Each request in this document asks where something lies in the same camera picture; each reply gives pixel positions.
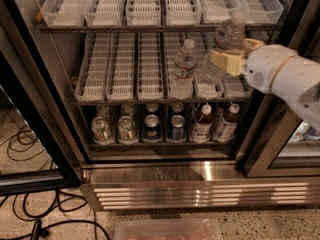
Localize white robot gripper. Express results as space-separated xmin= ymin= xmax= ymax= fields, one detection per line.
xmin=209 ymin=38 xmax=298 ymax=94

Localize clear water bottle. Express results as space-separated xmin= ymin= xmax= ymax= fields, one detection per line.
xmin=214 ymin=11 xmax=246 ymax=50
xmin=171 ymin=39 xmax=198 ymax=99

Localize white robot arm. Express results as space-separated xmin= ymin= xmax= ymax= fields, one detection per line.
xmin=208 ymin=38 xmax=320 ymax=129

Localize middle shelf tray six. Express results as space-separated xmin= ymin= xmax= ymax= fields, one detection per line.
xmin=206 ymin=33 xmax=252 ymax=98

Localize shelf tray six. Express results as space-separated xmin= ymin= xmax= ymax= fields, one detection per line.
xmin=239 ymin=0 xmax=284 ymax=24
xmin=206 ymin=33 xmax=252 ymax=98

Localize middle shelf tray five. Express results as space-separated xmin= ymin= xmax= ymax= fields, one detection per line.
xmin=187 ymin=32 xmax=224 ymax=99

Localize shelf tray five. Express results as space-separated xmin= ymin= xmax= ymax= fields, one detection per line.
xmin=187 ymin=32 xmax=224 ymax=99
xmin=200 ymin=0 xmax=241 ymax=24

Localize top shelf tray six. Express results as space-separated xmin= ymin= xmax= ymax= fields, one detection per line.
xmin=239 ymin=0 xmax=284 ymax=24

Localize top shelf tray five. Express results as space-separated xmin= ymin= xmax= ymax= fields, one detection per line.
xmin=200 ymin=0 xmax=241 ymax=24

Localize middle shelf tray four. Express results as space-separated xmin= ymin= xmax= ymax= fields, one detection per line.
xmin=164 ymin=33 xmax=184 ymax=99

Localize shelf tray four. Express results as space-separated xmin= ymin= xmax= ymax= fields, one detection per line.
xmin=164 ymin=33 xmax=184 ymax=99
xmin=165 ymin=0 xmax=202 ymax=26

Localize top shelf tray four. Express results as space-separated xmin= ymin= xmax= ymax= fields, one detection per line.
xmin=165 ymin=0 xmax=202 ymax=26

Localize brown tea bottle right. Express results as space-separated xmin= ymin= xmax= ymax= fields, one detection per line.
xmin=212 ymin=103 xmax=240 ymax=143

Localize brown tea bottle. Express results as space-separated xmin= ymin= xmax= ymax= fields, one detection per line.
xmin=212 ymin=103 xmax=240 ymax=143
xmin=191 ymin=104 xmax=213 ymax=143

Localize brown tea bottle left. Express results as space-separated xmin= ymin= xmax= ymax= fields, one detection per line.
xmin=191 ymin=104 xmax=213 ymax=143

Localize middle shelf tray three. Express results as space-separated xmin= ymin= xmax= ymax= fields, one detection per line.
xmin=137 ymin=33 xmax=163 ymax=101

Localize shelf tray three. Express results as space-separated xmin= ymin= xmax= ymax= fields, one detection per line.
xmin=126 ymin=0 xmax=161 ymax=26
xmin=137 ymin=33 xmax=163 ymax=101

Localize top shelf tray three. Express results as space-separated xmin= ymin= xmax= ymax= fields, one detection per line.
xmin=126 ymin=0 xmax=161 ymax=26

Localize middle shelf tray two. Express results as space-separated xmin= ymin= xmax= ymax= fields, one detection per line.
xmin=106 ymin=33 xmax=135 ymax=101

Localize shelf tray two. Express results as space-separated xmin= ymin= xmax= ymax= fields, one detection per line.
xmin=106 ymin=33 xmax=135 ymax=101
xmin=84 ymin=0 xmax=125 ymax=27

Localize stainless steel fridge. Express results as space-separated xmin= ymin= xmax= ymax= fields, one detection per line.
xmin=0 ymin=0 xmax=319 ymax=211

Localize top shelf tray two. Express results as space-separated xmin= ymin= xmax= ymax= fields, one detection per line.
xmin=84 ymin=0 xmax=125 ymax=27

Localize middle shelf tray one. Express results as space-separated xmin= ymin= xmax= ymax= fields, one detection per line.
xmin=75 ymin=33 xmax=110 ymax=102

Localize shelf tray one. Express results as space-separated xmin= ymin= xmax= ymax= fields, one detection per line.
xmin=75 ymin=33 xmax=110 ymax=102
xmin=41 ymin=0 xmax=86 ymax=27

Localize top shelf tray one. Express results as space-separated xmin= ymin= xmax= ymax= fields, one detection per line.
xmin=41 ymin=0 xmax=86 ymax=27

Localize open glass fridge door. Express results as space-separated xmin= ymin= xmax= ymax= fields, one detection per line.
xmin=0 ymin=28 xmax=80 ymax=196

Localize rear pepsi can right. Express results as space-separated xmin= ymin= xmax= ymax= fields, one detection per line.
xmin=169 ymin=103 xmax=184 ymax=116

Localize blue pepsi can right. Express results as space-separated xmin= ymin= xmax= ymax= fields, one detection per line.
xmin=168 ymin=115 xmax=186 ymax=141

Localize blue pepsi can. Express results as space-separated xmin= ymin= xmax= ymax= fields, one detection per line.
xmin=143 ymin=114 xmax=161 ymax=142
xmin=168 ymin=115 xmax=186 ymax=141

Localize rear pepsi can left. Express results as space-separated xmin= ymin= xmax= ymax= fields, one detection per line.
xmin=145 ymin=103 xmax=160 ymax=115

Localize blue can behind right door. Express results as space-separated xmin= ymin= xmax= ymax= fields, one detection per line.
xmin=304 ymin=127 xmax=320 ymax=141

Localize blue pepsi can left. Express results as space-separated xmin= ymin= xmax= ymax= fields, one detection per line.
xmin=143 ymin=114 xmax=161 ymax=142

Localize rear green can right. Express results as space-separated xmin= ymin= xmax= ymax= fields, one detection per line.
xmin=121 ymin=104 xmax=136 ymax=117

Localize rear green can left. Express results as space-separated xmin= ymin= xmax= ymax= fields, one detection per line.
xmin=96 ymin=105 xmax=113 ymax=122

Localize clear plastic bin on floor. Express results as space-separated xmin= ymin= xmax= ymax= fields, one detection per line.
xmin=114 ymin=219 xmax=223 ymax=240

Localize black cables on floor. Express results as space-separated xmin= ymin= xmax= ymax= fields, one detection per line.
xmin=0 ymin=125 xmax=111 ymax=240

